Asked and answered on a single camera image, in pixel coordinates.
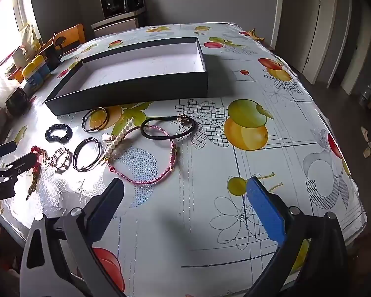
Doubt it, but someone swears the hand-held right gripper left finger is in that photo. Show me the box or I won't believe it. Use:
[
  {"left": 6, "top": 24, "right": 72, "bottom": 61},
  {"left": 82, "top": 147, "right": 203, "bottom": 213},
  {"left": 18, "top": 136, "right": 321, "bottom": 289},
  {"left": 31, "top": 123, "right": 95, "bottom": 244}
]
[{"left": 19, "top": 178, "right": 126, "bottom": 297}]

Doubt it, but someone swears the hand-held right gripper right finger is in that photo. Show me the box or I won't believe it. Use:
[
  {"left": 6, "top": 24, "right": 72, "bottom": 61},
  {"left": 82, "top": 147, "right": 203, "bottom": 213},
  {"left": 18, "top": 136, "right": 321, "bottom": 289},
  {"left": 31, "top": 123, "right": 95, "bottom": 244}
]
[{"left": 244, "top": 176, "right": 350, "bottom": 297}]

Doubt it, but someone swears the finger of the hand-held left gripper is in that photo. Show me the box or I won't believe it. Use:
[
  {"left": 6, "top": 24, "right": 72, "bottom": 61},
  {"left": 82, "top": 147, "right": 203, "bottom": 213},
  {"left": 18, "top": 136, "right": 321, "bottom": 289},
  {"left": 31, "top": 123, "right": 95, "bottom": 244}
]
[
  {"left": 0, "top": 141, "right": 18, "bottom": 168},
  {"left": 4, "top": 153, "right": 38, "bottom": 177}
]

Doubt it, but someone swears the red bead gold chain jewelry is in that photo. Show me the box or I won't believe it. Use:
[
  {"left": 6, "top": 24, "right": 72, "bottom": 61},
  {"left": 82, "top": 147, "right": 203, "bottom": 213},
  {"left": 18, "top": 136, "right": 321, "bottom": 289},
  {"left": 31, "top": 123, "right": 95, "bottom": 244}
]
[{"left": 25, "top": 145, "right": 50, "bottom": 201}]

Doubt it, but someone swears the pink braided cord bracelet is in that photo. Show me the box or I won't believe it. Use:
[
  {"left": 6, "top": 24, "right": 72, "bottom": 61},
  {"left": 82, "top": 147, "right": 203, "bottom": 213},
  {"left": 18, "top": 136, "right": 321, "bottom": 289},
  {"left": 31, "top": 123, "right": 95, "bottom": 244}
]
[{"left": 108, "top": 125, "right": 177, "bottom": 185}]

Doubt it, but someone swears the round gold hair clip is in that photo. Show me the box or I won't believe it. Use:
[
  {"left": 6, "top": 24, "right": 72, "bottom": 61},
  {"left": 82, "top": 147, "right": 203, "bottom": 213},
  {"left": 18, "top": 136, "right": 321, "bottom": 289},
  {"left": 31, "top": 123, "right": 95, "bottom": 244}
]
[{"left": 44, "top": 147, "right": 73, "bottom": 174}]

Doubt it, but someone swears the dark blue beaded bracelet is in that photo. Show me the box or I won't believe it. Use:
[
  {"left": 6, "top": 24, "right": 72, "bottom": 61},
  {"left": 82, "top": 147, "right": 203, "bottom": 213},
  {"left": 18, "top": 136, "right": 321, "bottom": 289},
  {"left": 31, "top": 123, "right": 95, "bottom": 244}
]
[{"left": 45, "top": 124, "right": 69, "bottom": 144}]

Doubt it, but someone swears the dark wire bangle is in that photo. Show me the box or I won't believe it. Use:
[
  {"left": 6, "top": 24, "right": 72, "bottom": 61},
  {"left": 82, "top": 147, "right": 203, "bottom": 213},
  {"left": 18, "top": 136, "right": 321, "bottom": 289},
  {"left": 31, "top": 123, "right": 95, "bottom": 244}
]
[{"left": 72, "top": 137, "right": 100, "bottom": 173}]

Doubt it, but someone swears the pearl hair clip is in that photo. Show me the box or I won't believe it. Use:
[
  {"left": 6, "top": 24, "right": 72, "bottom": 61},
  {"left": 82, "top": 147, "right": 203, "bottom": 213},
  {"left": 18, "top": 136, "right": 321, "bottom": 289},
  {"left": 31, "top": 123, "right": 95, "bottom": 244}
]
[{"left": 100, "top": 118, "right": 135, "bottom": 165}]

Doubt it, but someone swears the thin metal bangle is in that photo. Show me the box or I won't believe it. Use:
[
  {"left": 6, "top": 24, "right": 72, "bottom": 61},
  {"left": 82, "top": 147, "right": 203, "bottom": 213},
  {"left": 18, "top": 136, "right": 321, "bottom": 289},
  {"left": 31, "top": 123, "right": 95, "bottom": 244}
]
[{"left": 82, "top": 107, "right": 109, "bottom": 133}]

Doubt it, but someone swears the black hair tie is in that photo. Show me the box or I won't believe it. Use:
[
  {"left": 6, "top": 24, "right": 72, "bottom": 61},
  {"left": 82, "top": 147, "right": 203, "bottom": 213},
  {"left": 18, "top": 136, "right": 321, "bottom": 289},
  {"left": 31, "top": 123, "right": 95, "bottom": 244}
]
[{"left": 140, "top": 115, "right": 197, "bottom": 141}]

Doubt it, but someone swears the shallow black cardboard box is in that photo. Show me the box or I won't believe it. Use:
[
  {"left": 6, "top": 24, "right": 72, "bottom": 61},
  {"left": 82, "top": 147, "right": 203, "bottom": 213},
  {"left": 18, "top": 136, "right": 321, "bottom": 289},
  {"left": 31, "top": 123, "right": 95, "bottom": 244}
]
[{"left": 44, "top": 36, "right": 209, "bottom": 116}]

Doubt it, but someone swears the dark round jar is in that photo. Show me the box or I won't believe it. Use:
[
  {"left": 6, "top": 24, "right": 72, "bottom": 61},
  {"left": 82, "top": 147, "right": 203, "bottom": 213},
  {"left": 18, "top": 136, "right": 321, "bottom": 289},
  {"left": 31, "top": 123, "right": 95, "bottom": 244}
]
[{"left": 4, "top": 87, "right": 30, "bottom": 115}]

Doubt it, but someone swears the yellow lidded blue container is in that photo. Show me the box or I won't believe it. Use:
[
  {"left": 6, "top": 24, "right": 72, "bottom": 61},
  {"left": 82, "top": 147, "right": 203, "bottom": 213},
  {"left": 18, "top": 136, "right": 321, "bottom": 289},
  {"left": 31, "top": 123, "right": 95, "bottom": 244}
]
[
  {"left": 34, "top": 54, "right": 52, "bottom": 76},
  {"left": 22, "top": 60, "right": 45, "bottom": 86}
]

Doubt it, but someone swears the black mug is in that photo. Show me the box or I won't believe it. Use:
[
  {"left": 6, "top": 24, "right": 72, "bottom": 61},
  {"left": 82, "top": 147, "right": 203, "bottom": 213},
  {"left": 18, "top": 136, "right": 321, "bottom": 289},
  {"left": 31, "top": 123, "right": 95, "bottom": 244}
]
[{"left": 45, "top": 37, "right": 65, "bottom": 70}]

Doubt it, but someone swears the yellow paper bag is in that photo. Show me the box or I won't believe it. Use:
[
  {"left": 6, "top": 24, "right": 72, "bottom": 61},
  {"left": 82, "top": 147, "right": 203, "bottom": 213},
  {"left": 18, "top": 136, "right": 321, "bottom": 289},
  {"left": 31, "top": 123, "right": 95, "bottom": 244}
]
[{"left": 20, "top": 22, "right": 41, "bottom": 54}]

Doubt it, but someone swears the orange wooden chair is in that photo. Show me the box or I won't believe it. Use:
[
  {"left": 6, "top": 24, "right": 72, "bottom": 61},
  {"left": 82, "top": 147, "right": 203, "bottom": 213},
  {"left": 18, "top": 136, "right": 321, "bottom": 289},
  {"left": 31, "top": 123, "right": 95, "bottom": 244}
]
[{"left": 39, "top": 24, "right": 85, "bottom": 56}]

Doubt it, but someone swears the clear plastic bottle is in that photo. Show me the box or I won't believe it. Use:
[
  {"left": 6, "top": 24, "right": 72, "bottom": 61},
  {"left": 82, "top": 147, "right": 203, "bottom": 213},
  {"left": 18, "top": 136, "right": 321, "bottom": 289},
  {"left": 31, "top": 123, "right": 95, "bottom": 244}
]
[{"left": 359, "top": 87, "right": 371, "bottom": 108}]

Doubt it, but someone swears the grey cabinet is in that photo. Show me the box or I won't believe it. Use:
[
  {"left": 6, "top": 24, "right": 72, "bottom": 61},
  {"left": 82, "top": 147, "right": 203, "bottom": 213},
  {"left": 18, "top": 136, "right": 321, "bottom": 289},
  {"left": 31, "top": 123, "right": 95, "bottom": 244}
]
[{"left": 91, "top": 17, "right": 143, "bottom": 38}]

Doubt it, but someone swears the banana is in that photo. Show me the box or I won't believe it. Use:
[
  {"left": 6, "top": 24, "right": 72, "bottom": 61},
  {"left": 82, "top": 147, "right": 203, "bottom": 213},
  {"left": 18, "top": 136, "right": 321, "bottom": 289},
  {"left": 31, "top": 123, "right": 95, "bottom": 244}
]
[{"left": 247, "top": 28, "right": 265, "bottom": 41}]

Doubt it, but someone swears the white door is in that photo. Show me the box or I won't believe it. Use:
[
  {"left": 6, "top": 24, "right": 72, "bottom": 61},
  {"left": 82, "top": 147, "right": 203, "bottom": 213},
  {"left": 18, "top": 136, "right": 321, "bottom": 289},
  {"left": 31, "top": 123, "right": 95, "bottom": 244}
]
[{"left": 301, "top": 0, "right": 339, "bottom": 76}]

